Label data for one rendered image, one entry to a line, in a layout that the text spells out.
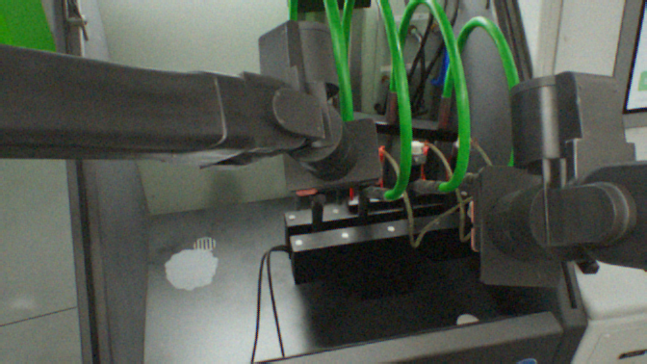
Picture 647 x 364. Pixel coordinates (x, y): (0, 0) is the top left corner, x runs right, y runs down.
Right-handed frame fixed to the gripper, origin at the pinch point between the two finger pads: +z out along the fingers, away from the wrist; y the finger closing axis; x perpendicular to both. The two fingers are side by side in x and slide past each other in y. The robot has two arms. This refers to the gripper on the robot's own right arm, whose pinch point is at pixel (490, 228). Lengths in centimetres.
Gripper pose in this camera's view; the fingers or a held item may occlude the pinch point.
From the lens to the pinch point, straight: 58.2
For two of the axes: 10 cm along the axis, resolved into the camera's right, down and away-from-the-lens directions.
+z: 0.3, 1.2, 9.9
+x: -10.0, -0.3, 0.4
